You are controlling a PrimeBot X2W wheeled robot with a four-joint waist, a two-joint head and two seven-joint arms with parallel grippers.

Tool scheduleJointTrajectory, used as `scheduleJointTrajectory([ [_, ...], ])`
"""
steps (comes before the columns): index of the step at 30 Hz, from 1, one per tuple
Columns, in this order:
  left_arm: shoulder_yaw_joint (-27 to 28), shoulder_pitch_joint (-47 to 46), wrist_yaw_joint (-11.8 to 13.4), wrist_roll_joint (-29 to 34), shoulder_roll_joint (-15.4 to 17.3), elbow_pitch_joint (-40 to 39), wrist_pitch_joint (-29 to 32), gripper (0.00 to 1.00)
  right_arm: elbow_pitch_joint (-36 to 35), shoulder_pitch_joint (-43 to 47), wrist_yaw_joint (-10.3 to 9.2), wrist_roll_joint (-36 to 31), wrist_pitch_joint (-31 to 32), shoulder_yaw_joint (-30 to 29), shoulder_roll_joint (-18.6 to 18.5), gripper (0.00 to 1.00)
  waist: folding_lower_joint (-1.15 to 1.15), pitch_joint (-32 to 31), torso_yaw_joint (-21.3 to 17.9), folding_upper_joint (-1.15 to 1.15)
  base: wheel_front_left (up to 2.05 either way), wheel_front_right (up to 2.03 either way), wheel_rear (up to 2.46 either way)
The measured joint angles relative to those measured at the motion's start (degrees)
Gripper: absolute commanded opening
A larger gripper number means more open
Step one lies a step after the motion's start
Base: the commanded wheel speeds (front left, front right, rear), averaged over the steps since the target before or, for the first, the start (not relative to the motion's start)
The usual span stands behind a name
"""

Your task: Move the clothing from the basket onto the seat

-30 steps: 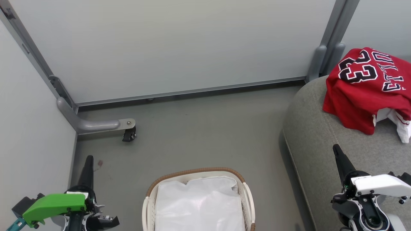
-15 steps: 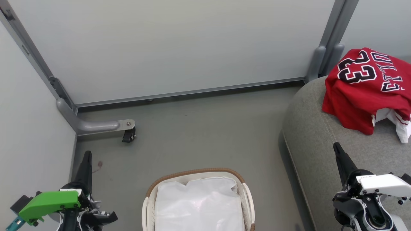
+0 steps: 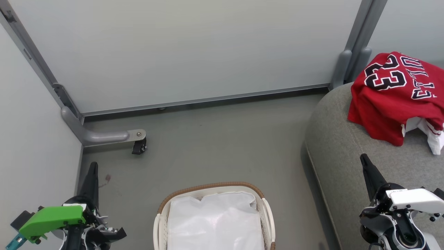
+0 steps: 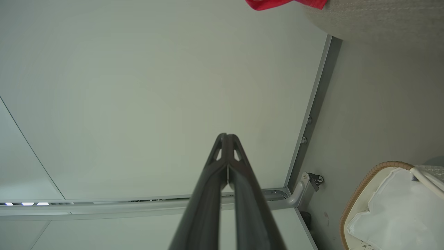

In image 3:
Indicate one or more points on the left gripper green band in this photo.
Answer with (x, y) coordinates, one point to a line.
(52, 218)

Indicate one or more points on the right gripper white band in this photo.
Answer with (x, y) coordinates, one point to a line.
(409, 199)

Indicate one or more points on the white garment with red stripes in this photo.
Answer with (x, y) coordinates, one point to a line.
(433, 137)

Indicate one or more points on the red number 23 basketball jersey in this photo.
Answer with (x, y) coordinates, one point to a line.
(385, 104)

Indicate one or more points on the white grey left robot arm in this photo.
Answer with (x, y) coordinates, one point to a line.
(74, 241)

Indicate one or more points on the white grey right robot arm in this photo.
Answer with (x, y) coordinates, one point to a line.
(409, 241)

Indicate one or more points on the white laundry basket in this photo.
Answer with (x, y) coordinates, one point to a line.
(161, 222)

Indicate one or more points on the grey fabric sofa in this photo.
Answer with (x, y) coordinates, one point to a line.
(347, 146)

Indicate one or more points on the grey curved partition foot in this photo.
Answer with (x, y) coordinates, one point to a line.
(97, 136)

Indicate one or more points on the black caster wheel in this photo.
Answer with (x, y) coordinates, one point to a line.
(138, 146)

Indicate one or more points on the grey short partition foot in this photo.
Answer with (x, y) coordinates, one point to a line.
(341, 69)
(363, 62)

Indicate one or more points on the white plastic bag liner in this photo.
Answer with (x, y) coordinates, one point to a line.
(215, 222)

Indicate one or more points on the grey partition corner post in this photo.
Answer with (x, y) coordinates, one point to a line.
(38, 59)

